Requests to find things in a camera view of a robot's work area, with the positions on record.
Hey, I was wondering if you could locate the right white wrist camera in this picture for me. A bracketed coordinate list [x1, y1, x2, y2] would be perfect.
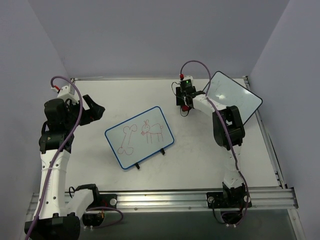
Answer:
[179, 73, 194, 84]

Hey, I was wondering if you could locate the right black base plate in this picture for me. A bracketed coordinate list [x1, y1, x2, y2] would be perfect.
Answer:
[206, 191, 247, 209]

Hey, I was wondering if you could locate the aluminium front rail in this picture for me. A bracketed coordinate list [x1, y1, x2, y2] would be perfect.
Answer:
[26, 187, 300, 216]

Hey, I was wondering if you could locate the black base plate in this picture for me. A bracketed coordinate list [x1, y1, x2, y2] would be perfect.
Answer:
[97, 193, 118, 209]
[206, 191, 247, 209]

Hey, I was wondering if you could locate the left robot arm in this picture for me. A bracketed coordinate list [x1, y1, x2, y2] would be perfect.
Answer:
[24, 95, 105, 240]

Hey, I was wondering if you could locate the red whiteboard eraser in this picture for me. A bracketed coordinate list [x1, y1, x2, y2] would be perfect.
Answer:
[181, 105, 190, 112]

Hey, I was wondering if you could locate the blue framed whiteboard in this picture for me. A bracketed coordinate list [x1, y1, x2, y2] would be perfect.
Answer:
[104, 106, 175, 170]

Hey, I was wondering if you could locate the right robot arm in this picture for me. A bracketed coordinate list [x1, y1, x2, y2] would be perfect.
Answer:
[173, 84, 252, 209]

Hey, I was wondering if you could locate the black framed whiteboard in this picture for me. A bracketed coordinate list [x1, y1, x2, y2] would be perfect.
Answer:
[204, 71, 263, 124]

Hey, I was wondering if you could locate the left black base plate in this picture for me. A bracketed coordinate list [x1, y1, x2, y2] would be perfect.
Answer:
[97, 193, 118, 209]

